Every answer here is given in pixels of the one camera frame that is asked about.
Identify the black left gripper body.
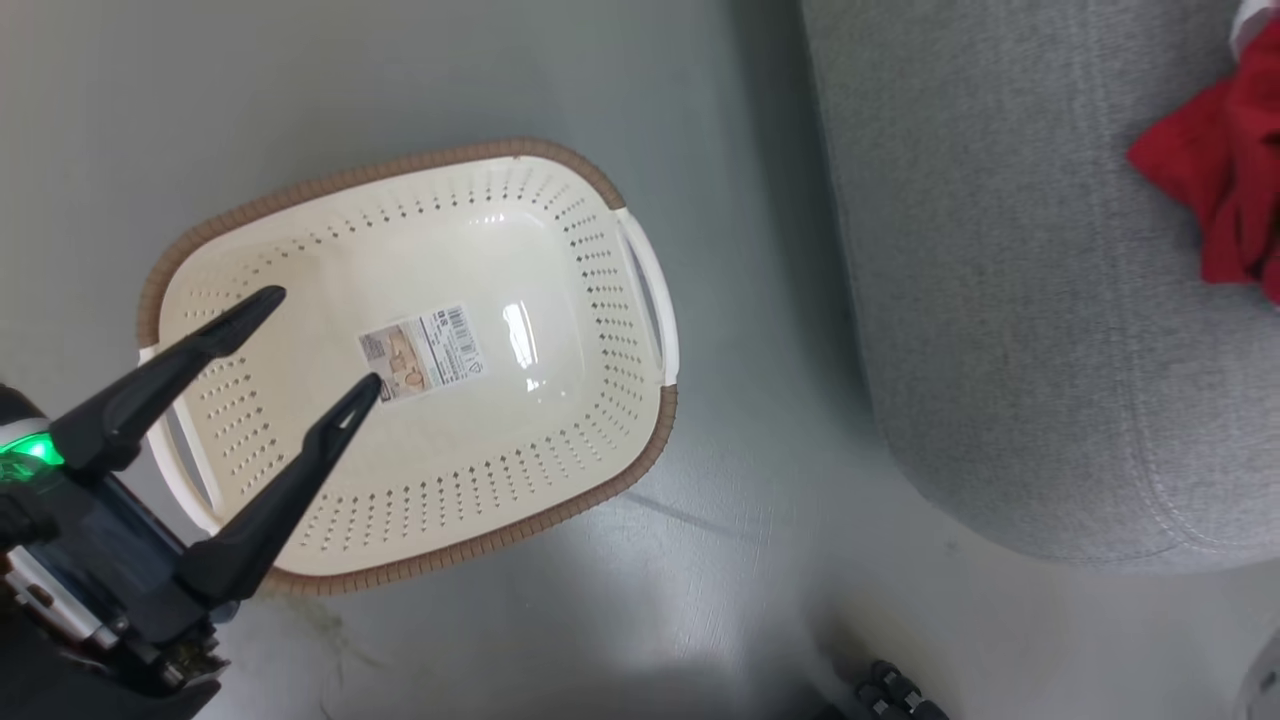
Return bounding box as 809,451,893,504
0,385,241,693

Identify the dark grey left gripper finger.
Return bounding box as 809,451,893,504
50,286,287,474
178,376,383,607

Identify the red clothing item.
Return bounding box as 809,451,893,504
1127,20,1280,306

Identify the cream plastic laundry basket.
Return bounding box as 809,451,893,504
137,138,681,599

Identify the white clothing item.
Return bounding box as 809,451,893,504
1228,0,1280,56

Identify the paper label sticker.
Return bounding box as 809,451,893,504
358,305,483,403

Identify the grey fabric sofa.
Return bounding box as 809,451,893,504
800,0,1280,574

